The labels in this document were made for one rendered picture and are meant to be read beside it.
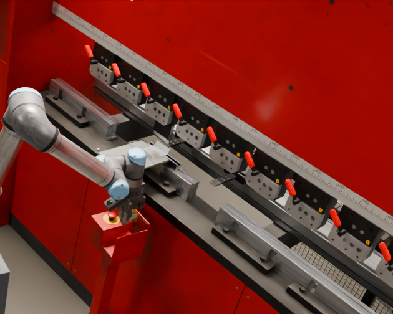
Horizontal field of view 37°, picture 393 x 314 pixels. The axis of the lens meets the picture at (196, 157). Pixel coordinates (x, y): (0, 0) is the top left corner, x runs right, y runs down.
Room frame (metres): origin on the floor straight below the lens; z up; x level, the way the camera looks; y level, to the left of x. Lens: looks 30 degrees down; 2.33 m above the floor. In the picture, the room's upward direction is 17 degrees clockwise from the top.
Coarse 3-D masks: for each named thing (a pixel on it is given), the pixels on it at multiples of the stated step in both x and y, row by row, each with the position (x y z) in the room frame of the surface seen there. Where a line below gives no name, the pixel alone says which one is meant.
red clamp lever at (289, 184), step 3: (285, 180) 1.86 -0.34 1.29; (288, 180) 1.86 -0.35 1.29; (285, 183) 1.86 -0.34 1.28; (288, 183) 1.85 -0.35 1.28; (291, 183) 1.86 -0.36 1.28; (288, 186) 1.85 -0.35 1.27; (291, 186) 1.85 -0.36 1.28; (288, 189) 1.84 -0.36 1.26; (291, 189) 1.84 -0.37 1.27; (294, 189) 1.85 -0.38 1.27; (291, 192) 1.84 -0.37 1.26; (294, 192) 1.84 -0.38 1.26; (291, 195) 1.83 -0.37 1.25; (294, 195) 1.84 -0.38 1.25; (294, 198) 1.83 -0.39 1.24; (294, 201) 1.82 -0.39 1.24; (297, 201) 1.82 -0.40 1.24; (300, 201) 1.84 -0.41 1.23; (294, 204) 1.81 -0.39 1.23
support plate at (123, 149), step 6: (132, 144) 2.29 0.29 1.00; (138, 144) 2.30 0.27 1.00; (144, 144) 2.32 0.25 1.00; (108, 150) 2.17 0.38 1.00; (114, 150) 2.19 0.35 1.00; (120, 150) 2.20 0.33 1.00; (126, 150) 2.22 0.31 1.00; (162, 156) 2.26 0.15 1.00; (150, 162) 2.18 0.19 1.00; (156, 162) 2.20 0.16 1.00; (162, 162) 2.21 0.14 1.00
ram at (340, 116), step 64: (64, 0) 2.72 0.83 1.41; (128, 0) 2.47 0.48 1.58; (192, 0) 2.27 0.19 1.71; (256, 0) 2.11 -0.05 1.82; (320, 0) 1.97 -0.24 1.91; (384, 0) 1.86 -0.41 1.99; (192, 64) 2.23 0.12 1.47; (256, 64) 2.06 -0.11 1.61; (320, 64) 1.93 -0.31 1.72; (384, 64) 1.81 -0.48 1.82; (256, 128) 2.01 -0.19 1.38; (320, 128) 1.87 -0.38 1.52; (384, 128) 1.76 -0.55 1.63; (384, 192) 1.71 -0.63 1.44
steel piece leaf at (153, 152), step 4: (140, 148) 2.24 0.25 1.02; (144, 148) 2.28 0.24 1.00; (148, 148) 2.29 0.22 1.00; (152, 148) 2.30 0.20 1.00; (156, 148) 2.31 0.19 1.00; (148, 152) 2.26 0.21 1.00; (152, 152) 2.27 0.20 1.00; (156, 152) 2.28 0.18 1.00; (160, 152) 2.29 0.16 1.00; (164, 152) 2.30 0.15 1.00; (148, 156) 2.21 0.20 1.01; (152, 156) 2.23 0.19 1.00; (156, 156) 2.24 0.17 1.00; (160, 156) 2.25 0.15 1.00
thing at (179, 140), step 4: (176, 136) 2.49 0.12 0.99; (172, 140) 2.42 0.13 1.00; (176, 140) 2.43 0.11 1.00; (180, 140) 2.44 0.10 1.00; (184, 140) 2.45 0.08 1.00; (164, 144) 2.36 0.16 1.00; (168, 144) 2.38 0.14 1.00; (172, 144) 2.39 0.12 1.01; (176, 144) 2.40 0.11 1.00; (188, 144) 2.44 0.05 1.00
